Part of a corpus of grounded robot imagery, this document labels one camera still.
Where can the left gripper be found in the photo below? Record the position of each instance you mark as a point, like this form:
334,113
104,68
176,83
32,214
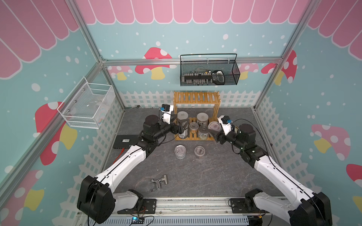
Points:
174,130

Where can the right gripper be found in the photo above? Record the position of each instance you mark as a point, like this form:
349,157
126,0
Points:
218,136

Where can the small clear lid jar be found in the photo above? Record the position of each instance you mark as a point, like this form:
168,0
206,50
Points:
193,127

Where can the tall silver pull-tab can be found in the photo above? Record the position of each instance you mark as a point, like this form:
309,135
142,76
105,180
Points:
183,132

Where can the wooden two-tier shelf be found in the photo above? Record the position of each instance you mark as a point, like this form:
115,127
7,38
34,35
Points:
197,102

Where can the orange seed plastic jar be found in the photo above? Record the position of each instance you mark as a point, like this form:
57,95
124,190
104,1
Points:
214,126

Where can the short pull-tab tin can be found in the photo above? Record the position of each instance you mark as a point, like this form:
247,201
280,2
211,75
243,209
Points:
203,132

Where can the purple label tin can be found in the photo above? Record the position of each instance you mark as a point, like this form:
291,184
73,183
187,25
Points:
180,152

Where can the red seed plastic jar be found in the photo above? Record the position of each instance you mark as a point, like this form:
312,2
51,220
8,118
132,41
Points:
199,152

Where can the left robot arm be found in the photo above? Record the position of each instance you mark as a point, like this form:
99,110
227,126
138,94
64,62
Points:
97,197

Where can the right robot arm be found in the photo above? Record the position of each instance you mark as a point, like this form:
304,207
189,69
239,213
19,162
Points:
302,207

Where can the connector strip in basket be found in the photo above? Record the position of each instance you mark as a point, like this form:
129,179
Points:
198,80

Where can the black white item in basket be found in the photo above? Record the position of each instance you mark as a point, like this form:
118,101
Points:
218,78

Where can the green circuit board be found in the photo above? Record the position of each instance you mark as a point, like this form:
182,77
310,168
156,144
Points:
137,220

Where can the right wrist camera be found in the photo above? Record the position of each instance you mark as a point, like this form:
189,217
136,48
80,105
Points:
226,124

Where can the black wire basket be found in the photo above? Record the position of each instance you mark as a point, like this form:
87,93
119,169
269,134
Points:
205,64

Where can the metal bracket tool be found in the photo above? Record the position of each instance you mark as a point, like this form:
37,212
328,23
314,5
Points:
158,182

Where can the black network switch box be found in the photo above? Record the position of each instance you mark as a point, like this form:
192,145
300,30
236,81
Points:
125,141

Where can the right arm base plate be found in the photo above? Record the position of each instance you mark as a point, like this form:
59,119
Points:
244,205

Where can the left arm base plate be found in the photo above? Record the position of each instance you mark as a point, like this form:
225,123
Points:
145,206

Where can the white wire basket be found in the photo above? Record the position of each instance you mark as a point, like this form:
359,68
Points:
88,105

